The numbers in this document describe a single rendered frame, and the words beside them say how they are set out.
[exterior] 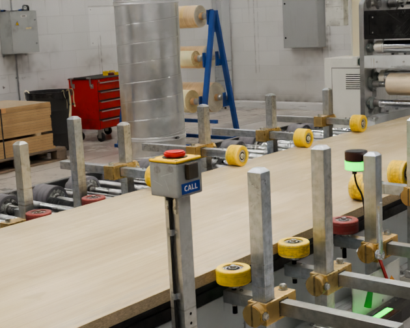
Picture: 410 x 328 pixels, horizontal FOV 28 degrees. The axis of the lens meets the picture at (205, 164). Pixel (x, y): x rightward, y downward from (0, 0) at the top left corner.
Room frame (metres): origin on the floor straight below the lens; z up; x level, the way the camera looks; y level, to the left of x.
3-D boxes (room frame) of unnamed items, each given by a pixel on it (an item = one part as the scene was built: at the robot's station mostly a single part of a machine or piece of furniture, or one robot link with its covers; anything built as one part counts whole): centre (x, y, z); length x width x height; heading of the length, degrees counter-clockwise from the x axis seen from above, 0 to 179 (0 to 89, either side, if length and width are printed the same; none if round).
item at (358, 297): (2.04, -0.43, 0.75); 0.26 x 0.01 x 0.10; 140
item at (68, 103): (9.65, 1.80, 0.36); 0.58 x 0.56 x 0.72; 51
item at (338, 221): (2.18, -0.37, 0.85); 0.08 x 0.08 x 0.11
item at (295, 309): (1.67, -0.20, 0.84); 0.44 x 0.03 x 0.04; 50
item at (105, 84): (10.44, 1.29, 0.41); 0.76 x 0.48 x 0.81; 148
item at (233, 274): (1.80, -0.05, 0.85); 0.08 x 0.08 x 0.11
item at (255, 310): (1.71, -0.13, 0.84); 0.14 x 0.06 x 0.05; 140
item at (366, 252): (2.09, -0.45, 0.85); 0.14 x 0.06 x 0.05; 140
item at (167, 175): (1.49, 0.06, 1.18); 0.07 x 0.07 x 0.08; 50
